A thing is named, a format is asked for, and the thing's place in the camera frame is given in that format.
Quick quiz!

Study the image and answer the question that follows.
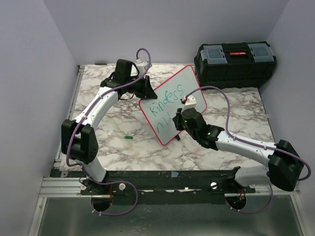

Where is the blue tape piece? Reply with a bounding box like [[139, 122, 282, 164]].
[[171, 171, 179, 178]]

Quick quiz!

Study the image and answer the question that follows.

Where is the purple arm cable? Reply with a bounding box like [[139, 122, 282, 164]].
[[183, 86, 312, 214], [66, 48, 153, 216]]

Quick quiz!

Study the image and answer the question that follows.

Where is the aluminium frame extrusion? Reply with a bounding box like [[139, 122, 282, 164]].
[[27, 65, 86, 236]]

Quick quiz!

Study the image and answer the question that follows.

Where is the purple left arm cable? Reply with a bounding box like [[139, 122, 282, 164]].
[[66, 48, 153, 216]]

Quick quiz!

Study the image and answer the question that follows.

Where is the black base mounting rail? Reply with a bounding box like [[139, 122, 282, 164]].
[[68, 168, 255, 209]]

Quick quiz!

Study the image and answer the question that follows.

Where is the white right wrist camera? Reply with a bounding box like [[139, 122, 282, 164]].
[[181, 95, 197, 111]]

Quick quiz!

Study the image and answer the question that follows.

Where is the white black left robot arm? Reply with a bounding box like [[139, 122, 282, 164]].
[[61, 59, 157, 194]]

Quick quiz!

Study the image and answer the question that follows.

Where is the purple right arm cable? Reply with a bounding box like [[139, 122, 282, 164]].
[[183, 86, 312, 214]]

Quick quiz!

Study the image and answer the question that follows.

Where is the pink framed whiteboard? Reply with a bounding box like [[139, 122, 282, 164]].
[[139, 65, 199, 145]]

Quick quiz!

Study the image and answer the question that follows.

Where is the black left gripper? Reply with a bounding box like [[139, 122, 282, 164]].
[[126, 75, 157, 99]]

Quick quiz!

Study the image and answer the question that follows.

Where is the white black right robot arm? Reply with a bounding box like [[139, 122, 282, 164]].
[[172, 108, 304, 193]]

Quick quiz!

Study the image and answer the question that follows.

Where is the black plastic toolbox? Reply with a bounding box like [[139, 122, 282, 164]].
[[194, 41, 277, 89]]

